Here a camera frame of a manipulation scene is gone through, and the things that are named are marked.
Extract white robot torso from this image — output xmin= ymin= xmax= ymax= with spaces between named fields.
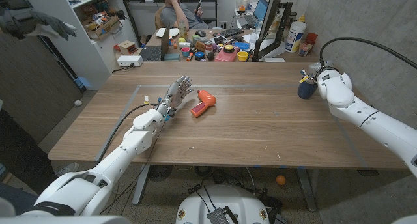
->
xmin=175 ymin=184 xmax=270 ymax=224

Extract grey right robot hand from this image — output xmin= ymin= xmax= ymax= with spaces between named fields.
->
xmin=299 ymin=61 xmax=326 ymax=85

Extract tan chair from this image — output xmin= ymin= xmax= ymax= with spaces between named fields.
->
xmin=154 ymin=5 xmax=167 ymax=30

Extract seated person grey shirt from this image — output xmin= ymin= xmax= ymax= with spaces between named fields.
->
xmin=158 ymin=0 xmax=209 ymax=30

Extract white shelf unit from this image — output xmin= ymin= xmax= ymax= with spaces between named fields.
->
xmin=14 ymin=0 xmax=139 ymax=91

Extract pink box yellow button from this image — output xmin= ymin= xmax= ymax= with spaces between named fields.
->
xmin=214 ymin=44 xmax=240 ymax=63

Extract orange electric screwdriver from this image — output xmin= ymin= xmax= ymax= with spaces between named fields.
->
xmin=190 ymin=89 xmax=217 ymax=119

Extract black laptop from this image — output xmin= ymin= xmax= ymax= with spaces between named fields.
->
xmin=139 ymin=24 xmax=171 ymax=63

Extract black round fan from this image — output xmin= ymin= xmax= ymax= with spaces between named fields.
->
xmin=148 ymin=164 xmax=173 ymax=182

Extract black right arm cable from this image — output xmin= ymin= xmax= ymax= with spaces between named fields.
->
xmin=319 ymin=36 xmax=417 ymax=70

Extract white plate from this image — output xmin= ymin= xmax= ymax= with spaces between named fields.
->
xmin=154 ymin=27 xmax=180 ymax=39

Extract small wooden box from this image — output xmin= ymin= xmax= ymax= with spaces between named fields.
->
xmin=117 ymin=40 xmax=137 ymax=56

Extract black keyboard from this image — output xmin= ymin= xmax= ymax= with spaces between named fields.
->
xmin=220 ymin=27 xmax=244 ymax=38

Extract dark blue cup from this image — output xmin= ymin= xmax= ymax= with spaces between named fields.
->
xmin=296 ymin=76 xmax=319 ymax=100

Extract dark wooden door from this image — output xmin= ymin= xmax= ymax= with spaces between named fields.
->
xmin=0 ymin=31 xmax=85 ymax=147

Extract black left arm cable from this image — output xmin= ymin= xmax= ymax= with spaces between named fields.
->
xmin=97 ymin=102 xmax=160 ymax=163

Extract cardboard box of items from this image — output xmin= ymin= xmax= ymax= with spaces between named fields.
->
xmin=85 ymin=15 xmax=121 ymax=41

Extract standing person dark clothes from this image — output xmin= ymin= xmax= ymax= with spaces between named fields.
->
xmin=0 ymin=108 xmax=79 ymax=215

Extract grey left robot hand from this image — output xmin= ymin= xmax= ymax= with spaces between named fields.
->
xmin=159 ymin=75 xmax=195 ymax=116

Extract white power box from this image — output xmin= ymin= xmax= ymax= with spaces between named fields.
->
xmin=117 ymin=55 xmax=144 ymax=68

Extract grey gloved person hand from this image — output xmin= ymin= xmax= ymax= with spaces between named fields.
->
xmin=0 ymin=0 xmax=78 ymax=42

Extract laptop with blue screen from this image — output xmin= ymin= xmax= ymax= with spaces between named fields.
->
xmin=239 ymin=0 xmax=270 ymax=27

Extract white wipes canister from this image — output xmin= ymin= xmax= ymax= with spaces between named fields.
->
xmin=284 ymin=21 xmax=307 ymax=53

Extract black computer monitor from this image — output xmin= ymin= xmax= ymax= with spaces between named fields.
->
xmin=252 ymin=0 xmax=294 ymax=63

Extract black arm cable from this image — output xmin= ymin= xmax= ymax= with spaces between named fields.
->
xmin=319 ymin=36 xmax=417 ymax=70
xmin=97 ymin=102 xmax=160 ymax=163

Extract glass bottle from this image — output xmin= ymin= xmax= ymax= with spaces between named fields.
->
xmin=178 ymin=19 xmax=188 ymax=41

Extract printed drinking glass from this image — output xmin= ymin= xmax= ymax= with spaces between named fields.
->
xmin=298 ymin=40 xmax=313 ymax=57

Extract grey metal table leg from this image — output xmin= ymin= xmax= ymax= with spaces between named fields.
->
xmin=295 ymin=167 xmax=317 ymax=212
xmin=132 ymin=164 xmax=151 ymax=206

